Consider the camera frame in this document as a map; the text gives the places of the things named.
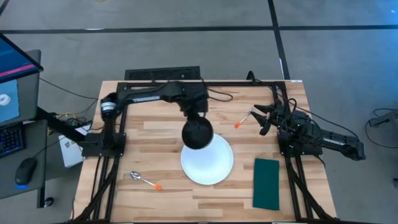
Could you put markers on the white cardboard box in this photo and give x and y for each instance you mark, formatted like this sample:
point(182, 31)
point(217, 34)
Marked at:
point(70, 152)

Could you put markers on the dark green cloth napkin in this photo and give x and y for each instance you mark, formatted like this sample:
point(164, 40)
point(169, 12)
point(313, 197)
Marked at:
point(266, 183)

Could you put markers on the black computer mouse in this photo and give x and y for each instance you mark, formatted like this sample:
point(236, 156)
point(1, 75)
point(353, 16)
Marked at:
point(25, 171)

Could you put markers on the black backlit keyboard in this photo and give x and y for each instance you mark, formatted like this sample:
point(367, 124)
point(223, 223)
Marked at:
point(9, 140)

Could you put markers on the black caster wheel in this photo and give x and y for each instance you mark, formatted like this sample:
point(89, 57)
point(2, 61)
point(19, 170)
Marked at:
point(48, 202)

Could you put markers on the grey-framed pale blue screen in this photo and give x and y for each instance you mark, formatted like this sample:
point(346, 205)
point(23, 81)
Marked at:
point(28, 93)

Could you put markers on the white round plate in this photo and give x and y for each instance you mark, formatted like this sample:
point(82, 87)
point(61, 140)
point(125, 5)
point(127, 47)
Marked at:
point(208, 165)

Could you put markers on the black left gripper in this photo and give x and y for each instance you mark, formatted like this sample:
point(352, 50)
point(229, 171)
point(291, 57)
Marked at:
point(194, 99)

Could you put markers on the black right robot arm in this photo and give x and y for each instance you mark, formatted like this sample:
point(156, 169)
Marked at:
point(335, 141)

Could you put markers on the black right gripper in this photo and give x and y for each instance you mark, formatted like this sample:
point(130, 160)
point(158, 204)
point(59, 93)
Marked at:
point(280, 118)

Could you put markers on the black bowl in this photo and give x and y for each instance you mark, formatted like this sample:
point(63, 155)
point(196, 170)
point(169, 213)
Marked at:
point(197, 133)

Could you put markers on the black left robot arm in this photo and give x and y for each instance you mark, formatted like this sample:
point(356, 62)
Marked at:
point(146, 93)

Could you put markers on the black vented box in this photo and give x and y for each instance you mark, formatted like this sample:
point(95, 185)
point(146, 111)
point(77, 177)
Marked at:
point(161, 73)

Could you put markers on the grey computer desk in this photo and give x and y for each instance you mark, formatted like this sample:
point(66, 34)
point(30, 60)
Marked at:
point(35, 143)

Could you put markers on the dark blue computer monitor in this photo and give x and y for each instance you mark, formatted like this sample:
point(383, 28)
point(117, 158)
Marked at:
point(12, 62)

